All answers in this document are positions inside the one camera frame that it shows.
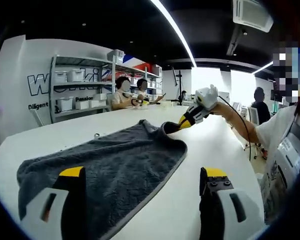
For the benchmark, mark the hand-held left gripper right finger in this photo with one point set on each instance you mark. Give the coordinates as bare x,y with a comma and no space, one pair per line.
215,215

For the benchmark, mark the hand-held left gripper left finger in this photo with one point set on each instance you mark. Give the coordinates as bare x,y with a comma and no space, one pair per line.
72,215

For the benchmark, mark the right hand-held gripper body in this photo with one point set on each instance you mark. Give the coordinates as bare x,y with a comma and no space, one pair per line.
207,97

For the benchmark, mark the grey towel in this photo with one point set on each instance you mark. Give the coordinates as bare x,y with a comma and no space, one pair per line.
115,162

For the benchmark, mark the black tripod stand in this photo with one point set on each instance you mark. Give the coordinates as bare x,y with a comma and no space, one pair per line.
180,82

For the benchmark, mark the white table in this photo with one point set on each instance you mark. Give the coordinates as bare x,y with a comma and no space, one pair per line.
215,150

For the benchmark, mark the white office chair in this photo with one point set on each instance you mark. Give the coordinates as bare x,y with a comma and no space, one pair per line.
253,116

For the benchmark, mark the grey metal shelf rack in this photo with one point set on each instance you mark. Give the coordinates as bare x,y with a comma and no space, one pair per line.
135,71
77,85

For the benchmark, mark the person's white t-shirt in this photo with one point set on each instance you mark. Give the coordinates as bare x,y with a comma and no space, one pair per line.
272,125

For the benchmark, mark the long ceiling light strip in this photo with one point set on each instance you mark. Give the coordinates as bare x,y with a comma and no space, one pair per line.
176,25

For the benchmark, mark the grey plastic crate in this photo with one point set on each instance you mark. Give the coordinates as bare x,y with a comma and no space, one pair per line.
116,55

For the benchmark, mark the grey chest-worn device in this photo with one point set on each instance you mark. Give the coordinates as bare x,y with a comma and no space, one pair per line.
290,150

